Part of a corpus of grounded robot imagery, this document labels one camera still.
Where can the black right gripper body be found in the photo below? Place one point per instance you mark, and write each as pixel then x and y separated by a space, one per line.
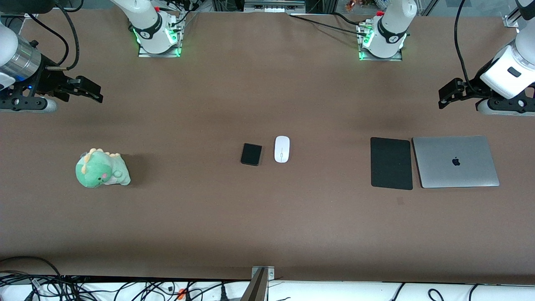
pixel 49 79

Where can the white computer mouse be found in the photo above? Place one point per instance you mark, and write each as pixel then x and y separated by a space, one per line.
pixel 282 149

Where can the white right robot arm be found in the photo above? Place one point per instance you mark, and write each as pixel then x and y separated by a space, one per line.
pixel 146 21

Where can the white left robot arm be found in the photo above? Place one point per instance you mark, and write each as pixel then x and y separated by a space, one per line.
pixel 393 25

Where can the black mouse pad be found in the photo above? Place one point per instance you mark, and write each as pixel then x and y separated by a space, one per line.
pixel 391 163

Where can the silver laptop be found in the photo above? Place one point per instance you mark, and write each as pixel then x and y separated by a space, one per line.
pixel 443 161

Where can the green plush dinosaur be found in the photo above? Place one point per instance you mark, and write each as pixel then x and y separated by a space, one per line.
pixel 100 169

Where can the black device housing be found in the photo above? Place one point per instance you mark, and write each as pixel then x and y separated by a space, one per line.
pixel 25 5

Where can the small black square box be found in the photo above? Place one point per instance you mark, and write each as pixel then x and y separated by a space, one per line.
pixel 251 154

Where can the aluminium frame profile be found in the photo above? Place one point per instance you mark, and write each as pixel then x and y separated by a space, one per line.
pixel 513 14

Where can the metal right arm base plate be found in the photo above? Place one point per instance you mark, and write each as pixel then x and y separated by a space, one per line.
pixel 167 53

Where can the metal table edge bracket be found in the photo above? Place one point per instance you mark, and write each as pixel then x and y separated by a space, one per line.
pixel 269 271

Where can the aluminium support post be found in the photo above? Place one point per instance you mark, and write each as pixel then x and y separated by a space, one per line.
pixel 256 290

